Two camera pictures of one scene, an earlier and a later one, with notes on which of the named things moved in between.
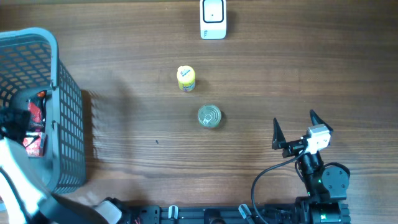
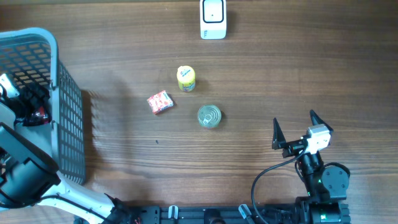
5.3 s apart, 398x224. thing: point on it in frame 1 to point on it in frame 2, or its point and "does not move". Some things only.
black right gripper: (292, 147) does not move
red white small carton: (35, 143) to (160, 101)
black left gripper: (20, 117) to (33, 101)
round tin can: (209, 116) does not move
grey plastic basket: (29, 62) does not move
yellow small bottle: (186, 76) does not move
